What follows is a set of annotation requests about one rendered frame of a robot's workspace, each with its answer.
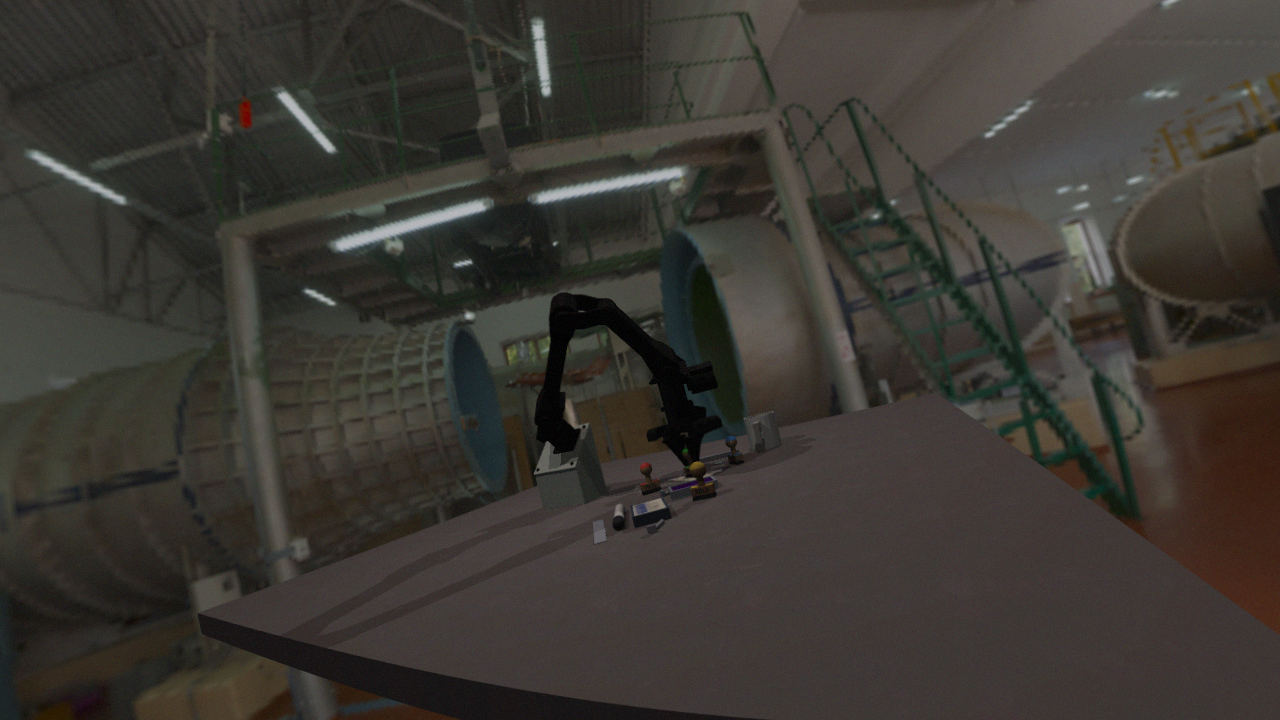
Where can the white inspection card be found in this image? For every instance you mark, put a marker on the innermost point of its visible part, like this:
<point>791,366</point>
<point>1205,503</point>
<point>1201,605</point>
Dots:
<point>687,479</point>

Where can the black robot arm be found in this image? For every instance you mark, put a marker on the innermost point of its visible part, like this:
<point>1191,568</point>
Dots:
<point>669,370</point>

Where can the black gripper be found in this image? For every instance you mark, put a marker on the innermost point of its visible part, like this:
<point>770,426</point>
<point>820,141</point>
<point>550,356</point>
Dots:
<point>679,416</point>

